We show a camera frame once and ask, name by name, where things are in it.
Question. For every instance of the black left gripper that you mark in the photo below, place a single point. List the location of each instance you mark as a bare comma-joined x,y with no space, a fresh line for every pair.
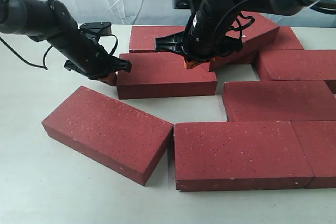
87,57

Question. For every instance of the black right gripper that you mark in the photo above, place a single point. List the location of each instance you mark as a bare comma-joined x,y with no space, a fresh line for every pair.
211,31

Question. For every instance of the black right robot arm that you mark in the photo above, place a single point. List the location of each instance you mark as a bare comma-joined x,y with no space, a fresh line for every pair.
276,7

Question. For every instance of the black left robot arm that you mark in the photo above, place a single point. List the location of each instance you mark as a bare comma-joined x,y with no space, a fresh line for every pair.
51,21

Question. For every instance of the front large red brick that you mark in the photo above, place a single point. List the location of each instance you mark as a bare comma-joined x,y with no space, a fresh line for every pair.
227,156

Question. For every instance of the middle row red brick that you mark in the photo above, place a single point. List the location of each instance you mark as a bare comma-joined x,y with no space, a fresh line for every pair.
278,101

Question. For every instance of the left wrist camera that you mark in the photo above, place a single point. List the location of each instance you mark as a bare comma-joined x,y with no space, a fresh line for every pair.
96,29

